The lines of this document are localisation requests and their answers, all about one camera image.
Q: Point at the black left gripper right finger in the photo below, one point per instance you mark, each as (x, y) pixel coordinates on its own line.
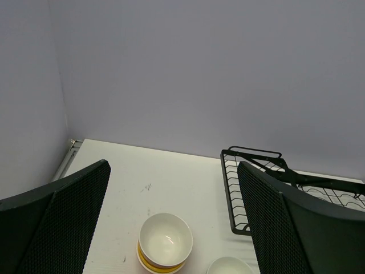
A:
(294, 232)

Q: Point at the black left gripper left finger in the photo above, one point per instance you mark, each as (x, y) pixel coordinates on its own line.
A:
(49, 229)

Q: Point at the plain white bowl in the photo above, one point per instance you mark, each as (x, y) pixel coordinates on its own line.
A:
(229, 265)

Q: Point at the white bowl orange yellow stripes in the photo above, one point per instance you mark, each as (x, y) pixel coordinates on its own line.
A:
(164, 244)

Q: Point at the black wire dish rack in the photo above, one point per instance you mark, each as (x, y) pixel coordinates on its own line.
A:
(345, 192)

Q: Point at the aluminium table edge rail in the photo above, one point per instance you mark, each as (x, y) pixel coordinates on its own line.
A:
(68, 159)

